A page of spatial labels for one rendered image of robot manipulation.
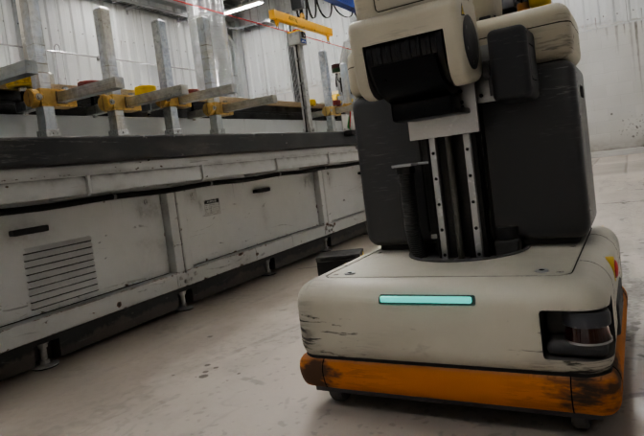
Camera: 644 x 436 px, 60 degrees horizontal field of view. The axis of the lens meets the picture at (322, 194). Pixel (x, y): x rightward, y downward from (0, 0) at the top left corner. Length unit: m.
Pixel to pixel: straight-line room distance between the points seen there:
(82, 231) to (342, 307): 1.18
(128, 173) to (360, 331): 1.07
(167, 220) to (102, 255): 0.33
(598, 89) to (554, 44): 10.59
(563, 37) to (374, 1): 0.42
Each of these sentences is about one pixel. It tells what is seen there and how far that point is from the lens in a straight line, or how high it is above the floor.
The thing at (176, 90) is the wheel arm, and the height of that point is 0.81.
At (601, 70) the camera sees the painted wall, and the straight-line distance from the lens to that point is 11.94.
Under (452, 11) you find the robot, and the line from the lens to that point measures 1.08.
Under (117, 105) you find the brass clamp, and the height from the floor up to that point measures 0.80.
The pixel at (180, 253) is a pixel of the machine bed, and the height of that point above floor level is 0.24.
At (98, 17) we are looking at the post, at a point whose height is 1.08.
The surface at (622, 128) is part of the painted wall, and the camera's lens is 11.89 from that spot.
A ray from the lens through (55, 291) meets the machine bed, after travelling 2.03.
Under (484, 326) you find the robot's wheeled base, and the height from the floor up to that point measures 0.20.
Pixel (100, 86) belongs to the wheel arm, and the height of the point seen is 0.81.
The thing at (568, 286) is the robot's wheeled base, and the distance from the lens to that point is 1.04.
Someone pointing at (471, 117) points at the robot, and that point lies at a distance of 1.26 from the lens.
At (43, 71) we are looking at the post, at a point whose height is 0.89.
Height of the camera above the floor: 0.53
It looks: 3 degrees down
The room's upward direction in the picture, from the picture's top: 7 degrees counter-clockwise
